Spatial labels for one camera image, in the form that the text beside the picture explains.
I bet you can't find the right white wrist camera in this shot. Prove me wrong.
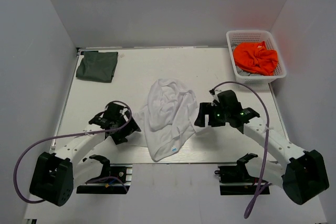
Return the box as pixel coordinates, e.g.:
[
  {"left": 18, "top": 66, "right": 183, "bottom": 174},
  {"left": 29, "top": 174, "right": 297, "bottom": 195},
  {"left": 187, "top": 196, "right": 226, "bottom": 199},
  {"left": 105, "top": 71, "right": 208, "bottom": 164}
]
[{"left": 212, "top": 94, "right": 220, "bottom": 106}]

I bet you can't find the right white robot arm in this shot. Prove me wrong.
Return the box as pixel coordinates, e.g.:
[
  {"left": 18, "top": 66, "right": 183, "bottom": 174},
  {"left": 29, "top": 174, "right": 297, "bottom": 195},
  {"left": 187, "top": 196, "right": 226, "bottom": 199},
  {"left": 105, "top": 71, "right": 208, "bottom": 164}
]
[{"left": 195, "top": 90, "right": 330, "bottom": 205}]

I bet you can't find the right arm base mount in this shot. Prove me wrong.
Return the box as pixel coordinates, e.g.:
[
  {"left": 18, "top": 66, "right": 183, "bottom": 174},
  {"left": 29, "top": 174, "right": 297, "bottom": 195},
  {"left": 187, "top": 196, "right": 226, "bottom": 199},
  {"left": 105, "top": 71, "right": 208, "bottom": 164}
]
[{"left": 214, "top": 165, "right": 259, "bottom": 196}]

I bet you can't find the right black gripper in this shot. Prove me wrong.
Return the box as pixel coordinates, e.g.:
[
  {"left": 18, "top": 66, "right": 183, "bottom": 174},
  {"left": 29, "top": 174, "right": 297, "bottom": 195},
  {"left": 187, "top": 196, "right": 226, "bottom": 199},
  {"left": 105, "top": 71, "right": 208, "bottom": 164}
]
[{"left": 194, "top": 103, "right": 230, "bottom": 127}]

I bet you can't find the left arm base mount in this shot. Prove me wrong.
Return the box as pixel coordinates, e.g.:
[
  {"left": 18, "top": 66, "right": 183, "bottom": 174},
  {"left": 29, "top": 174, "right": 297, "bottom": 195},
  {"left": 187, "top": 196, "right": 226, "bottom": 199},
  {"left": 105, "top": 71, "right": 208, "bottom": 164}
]
[{"left": 76, "top": 164, "right": 132, "bottom": 195}]

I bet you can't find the folded dark green t-shirt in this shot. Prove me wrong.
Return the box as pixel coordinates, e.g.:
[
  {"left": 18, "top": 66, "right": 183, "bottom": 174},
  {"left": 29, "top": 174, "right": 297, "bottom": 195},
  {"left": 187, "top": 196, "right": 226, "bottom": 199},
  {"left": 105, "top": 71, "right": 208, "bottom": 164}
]
[{"left": 76, "top": 51, "right": 119, "bottom": 83}]

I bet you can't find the orange t-shirt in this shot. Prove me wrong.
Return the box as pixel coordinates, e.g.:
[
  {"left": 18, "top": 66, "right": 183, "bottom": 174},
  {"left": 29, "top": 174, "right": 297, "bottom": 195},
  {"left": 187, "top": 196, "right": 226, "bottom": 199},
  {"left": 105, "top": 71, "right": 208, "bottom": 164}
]
[{"left": 233, "top": 41, "right": 279, "bottom": 76}]

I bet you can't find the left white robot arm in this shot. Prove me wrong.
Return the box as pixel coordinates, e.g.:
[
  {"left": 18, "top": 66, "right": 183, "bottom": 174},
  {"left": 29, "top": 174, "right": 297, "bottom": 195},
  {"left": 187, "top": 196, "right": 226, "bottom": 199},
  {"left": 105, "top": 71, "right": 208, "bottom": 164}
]
[{"left": 29, "top": 101, "right": 140, "bottom": 206}]

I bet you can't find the white t-shirt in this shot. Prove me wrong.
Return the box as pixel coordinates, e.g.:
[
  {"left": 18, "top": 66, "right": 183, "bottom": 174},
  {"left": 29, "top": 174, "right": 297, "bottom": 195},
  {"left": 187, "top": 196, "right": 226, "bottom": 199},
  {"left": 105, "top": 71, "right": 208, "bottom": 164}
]
[{"left": 128, "top": 79, "right": 200, "bottom": 162}]

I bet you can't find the white plastic basket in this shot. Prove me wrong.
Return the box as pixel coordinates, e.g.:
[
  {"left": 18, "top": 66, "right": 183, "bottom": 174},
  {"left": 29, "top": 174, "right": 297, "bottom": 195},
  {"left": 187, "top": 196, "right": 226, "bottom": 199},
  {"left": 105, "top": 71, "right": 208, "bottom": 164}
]
[{"left": 226, "top": 30, "right": 286, "bottom": 84}]

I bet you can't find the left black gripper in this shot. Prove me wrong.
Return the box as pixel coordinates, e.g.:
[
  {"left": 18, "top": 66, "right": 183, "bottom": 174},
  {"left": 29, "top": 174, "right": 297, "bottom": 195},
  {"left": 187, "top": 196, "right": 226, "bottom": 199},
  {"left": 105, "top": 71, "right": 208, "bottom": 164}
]
[{"left": 111, "top": 111, "right": 140, "bottom": 145}]

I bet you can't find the grey t-shirt in basket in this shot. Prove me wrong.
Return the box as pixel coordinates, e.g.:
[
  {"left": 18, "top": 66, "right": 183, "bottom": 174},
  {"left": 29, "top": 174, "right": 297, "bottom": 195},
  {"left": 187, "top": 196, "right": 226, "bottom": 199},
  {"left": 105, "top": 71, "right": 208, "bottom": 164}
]
[{"left": 236, "top": 66, "right": 261, "bottom": 77}]

